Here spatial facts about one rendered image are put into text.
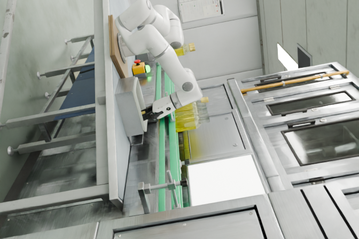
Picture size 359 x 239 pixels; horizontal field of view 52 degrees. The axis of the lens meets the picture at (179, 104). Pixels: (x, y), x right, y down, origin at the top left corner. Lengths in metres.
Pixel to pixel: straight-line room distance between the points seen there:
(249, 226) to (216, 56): 7.25
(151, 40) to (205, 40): 6.50
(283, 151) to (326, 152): 0.20
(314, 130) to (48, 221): 1.40
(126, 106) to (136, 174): 0.30
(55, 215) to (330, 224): 1.25
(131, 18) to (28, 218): 1.04
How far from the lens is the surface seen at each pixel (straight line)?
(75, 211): 1.83
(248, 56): 8.28
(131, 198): 1.44
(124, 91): 1.61
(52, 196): 1.54
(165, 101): 1.66
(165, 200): 1.41
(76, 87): 2.40
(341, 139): 2.02
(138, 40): 1.54
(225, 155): 1.85
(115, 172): 1.43
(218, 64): 8.22
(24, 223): 1.91
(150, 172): 1.53
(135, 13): 1.58
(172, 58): 1.55
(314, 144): 1.98
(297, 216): 1.03
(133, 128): 1.68
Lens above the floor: 1.09
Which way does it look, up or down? 3 degrees down
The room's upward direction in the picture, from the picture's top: 79 degrees clockwise
